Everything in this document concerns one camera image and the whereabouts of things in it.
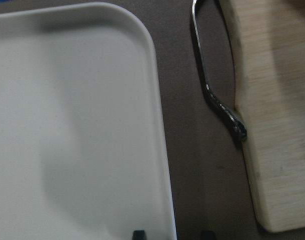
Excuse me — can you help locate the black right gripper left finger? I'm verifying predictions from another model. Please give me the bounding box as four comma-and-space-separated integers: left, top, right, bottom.
132, 230, 145, 240

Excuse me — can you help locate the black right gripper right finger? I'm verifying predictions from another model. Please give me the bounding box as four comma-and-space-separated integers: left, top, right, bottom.
201, 230, 216, 240

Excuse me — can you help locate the white rabbit serving tray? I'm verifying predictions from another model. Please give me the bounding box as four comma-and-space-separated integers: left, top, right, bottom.
0, 2, 177, 240

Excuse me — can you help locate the bamboo cutting board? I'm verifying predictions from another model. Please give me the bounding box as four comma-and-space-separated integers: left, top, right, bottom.
220, 0, 305, 233

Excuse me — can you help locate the black metal board handle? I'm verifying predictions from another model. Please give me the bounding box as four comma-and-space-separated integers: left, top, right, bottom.
190, 0, 247, 142

